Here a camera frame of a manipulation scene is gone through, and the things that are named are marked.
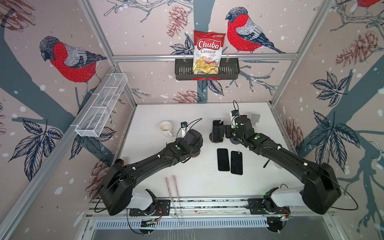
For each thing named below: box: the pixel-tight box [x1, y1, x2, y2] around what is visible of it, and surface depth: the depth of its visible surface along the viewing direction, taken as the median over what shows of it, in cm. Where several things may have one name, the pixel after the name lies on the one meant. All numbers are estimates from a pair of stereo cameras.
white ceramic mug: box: [159, 121, 173, 138], surface depth 97 cm
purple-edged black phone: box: [212, 119, 224, 143], surface depth 97 cm
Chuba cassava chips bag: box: [193, 30, 226, 75], surface depth 86 cm
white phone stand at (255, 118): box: [250, 112, 262, 127], surface depth 102 cm
